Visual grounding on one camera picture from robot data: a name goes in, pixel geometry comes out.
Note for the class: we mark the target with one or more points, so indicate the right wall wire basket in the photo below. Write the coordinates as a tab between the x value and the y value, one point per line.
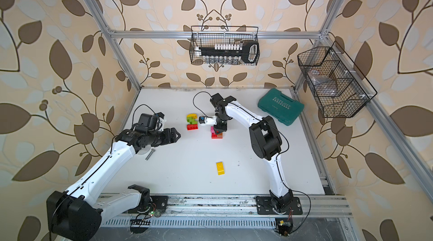
338	85

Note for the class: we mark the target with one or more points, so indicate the clear plastic bag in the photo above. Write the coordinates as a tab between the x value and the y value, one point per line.
324	86

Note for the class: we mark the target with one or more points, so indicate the steel bolt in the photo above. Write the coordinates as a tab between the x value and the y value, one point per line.
150	154

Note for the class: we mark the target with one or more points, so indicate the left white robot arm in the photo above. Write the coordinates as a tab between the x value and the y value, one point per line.
77	214

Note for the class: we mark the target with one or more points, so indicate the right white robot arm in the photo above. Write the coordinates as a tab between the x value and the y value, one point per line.
266	142

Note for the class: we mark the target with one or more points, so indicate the right circuit board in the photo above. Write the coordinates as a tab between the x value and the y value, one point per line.
284	227

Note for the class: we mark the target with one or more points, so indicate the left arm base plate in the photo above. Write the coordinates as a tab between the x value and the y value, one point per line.
159	203

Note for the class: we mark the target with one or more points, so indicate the white tape roll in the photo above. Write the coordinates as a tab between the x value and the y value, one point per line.
143	151

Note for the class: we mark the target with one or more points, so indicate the circuit board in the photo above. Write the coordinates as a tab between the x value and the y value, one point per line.
141	222
284	227

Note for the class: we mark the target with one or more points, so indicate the black socket set holder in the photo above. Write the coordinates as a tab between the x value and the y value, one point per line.
246	52

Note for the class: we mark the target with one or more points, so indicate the green plastic tool case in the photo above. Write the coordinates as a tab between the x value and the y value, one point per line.
280	106

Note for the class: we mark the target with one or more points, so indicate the back wall wire basket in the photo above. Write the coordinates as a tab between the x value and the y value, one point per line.
209	35

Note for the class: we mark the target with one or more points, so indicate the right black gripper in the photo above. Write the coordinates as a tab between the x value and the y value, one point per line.
220	128

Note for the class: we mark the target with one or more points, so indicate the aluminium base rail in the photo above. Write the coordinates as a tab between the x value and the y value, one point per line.
235	211

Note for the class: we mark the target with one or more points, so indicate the wall wire basket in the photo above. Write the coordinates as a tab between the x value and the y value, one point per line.
209	35
338	85

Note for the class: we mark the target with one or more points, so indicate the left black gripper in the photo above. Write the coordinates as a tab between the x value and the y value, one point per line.
167	139

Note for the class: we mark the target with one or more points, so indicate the red long lego brick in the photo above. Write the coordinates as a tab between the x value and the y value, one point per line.
192	127

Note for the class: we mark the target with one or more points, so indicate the left circuit board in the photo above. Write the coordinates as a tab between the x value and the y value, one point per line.
141	222

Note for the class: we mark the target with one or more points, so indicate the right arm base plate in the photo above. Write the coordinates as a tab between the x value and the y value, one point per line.
272	206

